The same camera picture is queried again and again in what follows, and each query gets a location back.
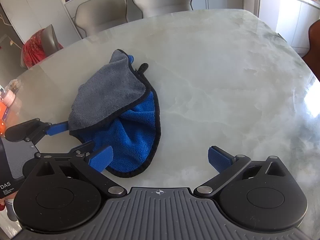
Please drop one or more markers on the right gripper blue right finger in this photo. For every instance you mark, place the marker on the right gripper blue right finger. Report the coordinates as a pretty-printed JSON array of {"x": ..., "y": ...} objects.
[{"x": 220, "y": 159}]

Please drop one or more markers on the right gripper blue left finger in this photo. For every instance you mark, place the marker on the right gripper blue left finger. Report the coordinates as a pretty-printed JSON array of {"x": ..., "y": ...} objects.
[{"x": 100, "y": 159}]

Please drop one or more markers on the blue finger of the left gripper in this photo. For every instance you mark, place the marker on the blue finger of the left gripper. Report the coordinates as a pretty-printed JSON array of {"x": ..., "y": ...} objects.
[
  {"x": 57, "y": 128},
  {"x": 84, "y": 148}
]

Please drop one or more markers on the blue and grey microfibre towel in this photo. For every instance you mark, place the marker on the blue and grey microfibre towel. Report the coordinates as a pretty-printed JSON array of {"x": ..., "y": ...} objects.
[{"x": 118, "y": 107}]

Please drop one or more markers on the orange box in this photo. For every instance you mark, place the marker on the orange box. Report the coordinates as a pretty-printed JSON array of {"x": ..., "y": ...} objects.
[{"x": 3, "y": 116}]

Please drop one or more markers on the pink jar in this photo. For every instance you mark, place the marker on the pink jar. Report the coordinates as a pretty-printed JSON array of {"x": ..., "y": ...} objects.
[{"x": 8, "y": 97}]

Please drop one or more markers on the chair with red cloth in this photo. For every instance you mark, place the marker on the chair with red cloth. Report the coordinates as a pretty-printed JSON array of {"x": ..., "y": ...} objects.
[{"x": 40, "y": 45}]

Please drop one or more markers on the beige chair left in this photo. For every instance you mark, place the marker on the beige chair left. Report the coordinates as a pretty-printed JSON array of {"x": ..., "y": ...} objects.
[{"x": 94, "y": 16}]

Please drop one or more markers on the brown leather chair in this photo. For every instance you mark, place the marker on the brown leather chair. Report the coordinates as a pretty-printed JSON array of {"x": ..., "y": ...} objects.
[{"x": 312, "y": 57}]

